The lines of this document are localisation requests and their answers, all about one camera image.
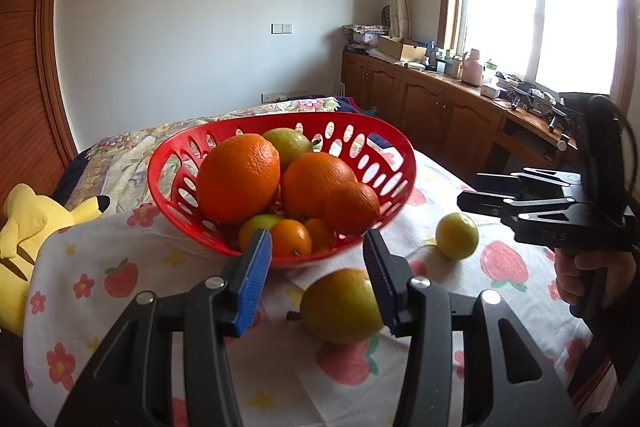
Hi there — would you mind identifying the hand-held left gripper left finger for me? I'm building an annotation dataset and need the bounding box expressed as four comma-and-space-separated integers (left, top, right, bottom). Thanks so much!
54, 228, 273, 427

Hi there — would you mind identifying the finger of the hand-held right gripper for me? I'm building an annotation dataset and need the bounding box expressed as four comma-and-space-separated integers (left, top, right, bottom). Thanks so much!
472, 168, 583, 202
456, 191, 576, 228

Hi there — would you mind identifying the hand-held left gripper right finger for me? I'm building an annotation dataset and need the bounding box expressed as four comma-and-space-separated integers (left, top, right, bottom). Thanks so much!
362, 229, 583, 427

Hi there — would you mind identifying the small yellow-green fruit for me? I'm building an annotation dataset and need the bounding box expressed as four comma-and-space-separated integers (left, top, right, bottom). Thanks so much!
238, 213, 286, 253
435, 212, 480, 260

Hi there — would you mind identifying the yellow-green pear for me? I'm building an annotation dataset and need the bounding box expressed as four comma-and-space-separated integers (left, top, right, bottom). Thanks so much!
261, 127, 315, 172
300, 268, 385, 345

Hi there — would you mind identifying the small tangerine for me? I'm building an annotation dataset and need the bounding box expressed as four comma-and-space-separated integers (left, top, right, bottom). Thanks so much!
304, 218, 335, 254
270, 218, 313, 258
324, 182, 381, 238

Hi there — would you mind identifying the red perforated plastic basket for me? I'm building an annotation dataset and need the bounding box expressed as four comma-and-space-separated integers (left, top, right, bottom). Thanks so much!
146, 112, 417, 270

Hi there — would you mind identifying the large orange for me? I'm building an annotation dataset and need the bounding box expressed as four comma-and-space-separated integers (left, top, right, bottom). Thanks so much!
281, 153, 360, 220
196, 133, 282, 225

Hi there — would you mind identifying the person's right hand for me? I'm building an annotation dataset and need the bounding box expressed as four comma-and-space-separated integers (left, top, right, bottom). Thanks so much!
554, 247, 638, 313

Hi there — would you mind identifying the black device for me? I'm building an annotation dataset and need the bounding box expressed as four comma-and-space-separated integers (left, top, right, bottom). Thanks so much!
505, 79, 556, 112

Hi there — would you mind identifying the wooden cabinet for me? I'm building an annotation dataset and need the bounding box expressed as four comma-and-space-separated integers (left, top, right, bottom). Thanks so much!
341, 49, 581, 188

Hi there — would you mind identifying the pink jug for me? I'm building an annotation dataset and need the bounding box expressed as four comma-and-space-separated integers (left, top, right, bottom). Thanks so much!
460, 48, 485, 85

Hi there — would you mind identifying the cardboard box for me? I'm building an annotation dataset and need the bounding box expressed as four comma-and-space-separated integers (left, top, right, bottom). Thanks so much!
377, 35, 428, 64

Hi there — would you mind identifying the window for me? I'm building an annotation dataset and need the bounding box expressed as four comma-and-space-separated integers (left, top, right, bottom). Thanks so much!
440, 0, 636, 98

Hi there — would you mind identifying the folded patterned cloth pile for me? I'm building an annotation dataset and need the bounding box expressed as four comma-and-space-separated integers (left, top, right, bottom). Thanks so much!
342, 23, 391, 48

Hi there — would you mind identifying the yellow plush toy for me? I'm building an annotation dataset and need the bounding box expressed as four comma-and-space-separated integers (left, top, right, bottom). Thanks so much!
0, 183, 112, 338

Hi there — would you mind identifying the wooden headboard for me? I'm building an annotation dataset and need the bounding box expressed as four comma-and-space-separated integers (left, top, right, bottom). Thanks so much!
0, 0, 81, 198

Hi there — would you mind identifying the white wall socket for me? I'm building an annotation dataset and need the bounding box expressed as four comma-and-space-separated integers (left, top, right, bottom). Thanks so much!
261, 89, 308, 102

